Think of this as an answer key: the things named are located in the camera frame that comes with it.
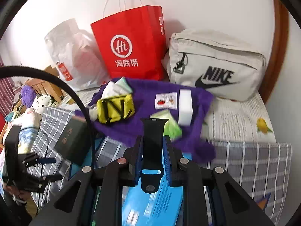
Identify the beige fabric bag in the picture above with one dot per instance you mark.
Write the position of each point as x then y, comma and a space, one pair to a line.
211, 51

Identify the pastel printed quilt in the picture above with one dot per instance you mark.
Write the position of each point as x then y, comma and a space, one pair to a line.
28, 122

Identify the red striped cloth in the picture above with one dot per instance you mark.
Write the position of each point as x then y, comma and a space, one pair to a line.
6, 91

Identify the blue pointed card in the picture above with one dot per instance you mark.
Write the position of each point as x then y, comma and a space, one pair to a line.
263, 203

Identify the grey checked blanket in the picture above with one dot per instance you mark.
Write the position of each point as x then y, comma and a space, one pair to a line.
247, 164

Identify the blue cardboard box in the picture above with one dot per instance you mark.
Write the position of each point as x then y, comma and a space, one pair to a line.
160, 204

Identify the purple towel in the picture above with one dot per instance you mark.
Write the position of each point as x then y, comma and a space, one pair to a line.
145, 91

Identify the purple plush toy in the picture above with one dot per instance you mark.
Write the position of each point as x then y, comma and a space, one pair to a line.
28, 94

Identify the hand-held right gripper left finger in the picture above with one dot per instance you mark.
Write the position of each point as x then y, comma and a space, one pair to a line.
138, 162

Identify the white sponge block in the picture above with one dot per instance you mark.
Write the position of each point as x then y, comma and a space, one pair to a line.
185, 108

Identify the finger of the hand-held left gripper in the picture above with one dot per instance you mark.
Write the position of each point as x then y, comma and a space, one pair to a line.
45, 161
47, 178

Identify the white plastic shopping bag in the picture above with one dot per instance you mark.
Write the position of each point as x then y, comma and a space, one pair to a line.
77, 51

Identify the white spotted pillow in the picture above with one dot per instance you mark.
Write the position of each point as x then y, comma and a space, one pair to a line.
42, 101

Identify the person's left forearm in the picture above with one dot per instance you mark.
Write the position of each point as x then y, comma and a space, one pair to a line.
16, 213

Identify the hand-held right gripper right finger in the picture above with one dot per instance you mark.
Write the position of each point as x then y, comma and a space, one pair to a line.
167, 162

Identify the white cloth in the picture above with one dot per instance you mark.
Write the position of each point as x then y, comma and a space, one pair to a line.
112, 88

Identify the dark green box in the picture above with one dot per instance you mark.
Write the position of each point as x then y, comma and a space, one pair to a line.
70, 141

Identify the wooden chair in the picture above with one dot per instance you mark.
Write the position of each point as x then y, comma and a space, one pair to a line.
47, 84

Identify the small white sachet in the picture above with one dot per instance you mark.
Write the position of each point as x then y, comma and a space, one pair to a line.
165, 101

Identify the person's left hand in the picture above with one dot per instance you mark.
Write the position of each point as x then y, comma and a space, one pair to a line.
16, 191

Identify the red paper bag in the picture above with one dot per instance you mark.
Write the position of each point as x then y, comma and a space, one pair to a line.
131, 28

